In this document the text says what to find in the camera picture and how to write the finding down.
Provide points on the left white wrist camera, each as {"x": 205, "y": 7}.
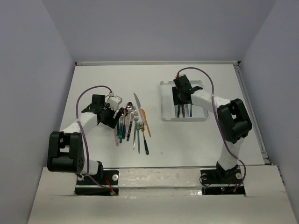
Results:
{"x": 114, "y": 102}

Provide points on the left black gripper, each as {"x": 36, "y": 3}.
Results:
{"x": 111, "y": 122}

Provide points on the pink handled spoon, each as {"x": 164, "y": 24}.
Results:
{"x": 129, "y": 108}

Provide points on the pink handled fork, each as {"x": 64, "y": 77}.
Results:
{"x": 116, "y": 137}

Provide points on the all silver fork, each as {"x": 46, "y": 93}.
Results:
{"x": 136, "y": 118}

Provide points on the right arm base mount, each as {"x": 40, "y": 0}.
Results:
{"x": 213, "y": 184}

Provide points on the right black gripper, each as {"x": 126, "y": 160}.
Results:
{"x": 176, "y": 99}

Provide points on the teal handled spoon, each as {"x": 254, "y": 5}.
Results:
{"x": 123, "y": 127}

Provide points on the gold fork green handle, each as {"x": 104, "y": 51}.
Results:
{"x": 142, "y": 128}

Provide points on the white compartment tray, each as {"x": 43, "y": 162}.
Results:
{"x": 169, "y": 110}

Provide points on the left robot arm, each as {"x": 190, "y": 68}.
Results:
{"x": 68, "y": 149}

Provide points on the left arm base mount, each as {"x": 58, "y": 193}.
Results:
{"x": 97, "y": 185}

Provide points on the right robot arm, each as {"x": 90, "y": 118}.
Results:
{"x": 233, "y": 122}

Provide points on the orange handled knife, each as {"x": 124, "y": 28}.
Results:
{"x": 148, "y": 129}

